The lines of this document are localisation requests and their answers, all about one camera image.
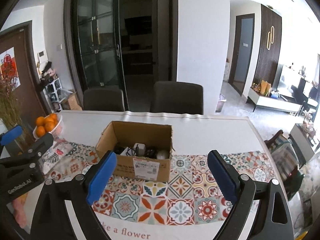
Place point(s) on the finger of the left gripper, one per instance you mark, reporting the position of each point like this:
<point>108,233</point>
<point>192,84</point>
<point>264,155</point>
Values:
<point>27,161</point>
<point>10,135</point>

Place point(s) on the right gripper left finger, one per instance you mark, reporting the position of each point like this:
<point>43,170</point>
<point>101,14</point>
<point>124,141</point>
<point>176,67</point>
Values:
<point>51,219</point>

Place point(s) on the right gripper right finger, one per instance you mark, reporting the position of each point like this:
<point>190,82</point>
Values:
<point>259,209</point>

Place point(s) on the silver egg-shaped device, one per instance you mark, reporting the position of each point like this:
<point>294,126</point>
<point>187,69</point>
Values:
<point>162,154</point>

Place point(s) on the white rectangular plug adapter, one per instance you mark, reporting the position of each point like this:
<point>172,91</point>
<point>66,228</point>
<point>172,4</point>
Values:
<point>124,151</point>

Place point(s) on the person's left hand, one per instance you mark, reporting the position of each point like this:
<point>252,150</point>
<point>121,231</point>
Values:
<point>19,213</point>

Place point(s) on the white basket of oranges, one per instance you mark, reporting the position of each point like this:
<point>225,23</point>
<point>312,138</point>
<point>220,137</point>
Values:
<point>53,124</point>

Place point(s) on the white shoe rack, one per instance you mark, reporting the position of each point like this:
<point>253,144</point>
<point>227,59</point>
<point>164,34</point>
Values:
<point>54,91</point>

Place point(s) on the patterned tile table runner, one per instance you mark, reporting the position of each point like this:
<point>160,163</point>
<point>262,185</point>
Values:
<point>191,196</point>

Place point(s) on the dark chair left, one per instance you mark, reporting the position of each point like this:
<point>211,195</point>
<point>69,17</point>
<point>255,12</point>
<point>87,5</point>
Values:
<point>104,99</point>

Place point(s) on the dark chair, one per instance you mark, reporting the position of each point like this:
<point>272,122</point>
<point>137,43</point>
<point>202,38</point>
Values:
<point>104,99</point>
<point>177,98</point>

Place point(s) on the cardboard box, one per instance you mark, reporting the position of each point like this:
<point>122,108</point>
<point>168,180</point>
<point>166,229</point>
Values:
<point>119,135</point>

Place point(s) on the white cube charger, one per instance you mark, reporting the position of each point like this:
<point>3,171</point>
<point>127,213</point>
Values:
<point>139,149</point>

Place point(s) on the white tv console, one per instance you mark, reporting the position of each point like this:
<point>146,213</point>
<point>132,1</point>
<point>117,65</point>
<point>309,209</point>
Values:
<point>279,104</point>

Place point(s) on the black glass cabinet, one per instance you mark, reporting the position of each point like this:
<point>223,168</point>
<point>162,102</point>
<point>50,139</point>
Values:
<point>110,40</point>

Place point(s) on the dark chair right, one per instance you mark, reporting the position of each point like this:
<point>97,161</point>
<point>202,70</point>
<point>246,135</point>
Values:
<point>177,98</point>

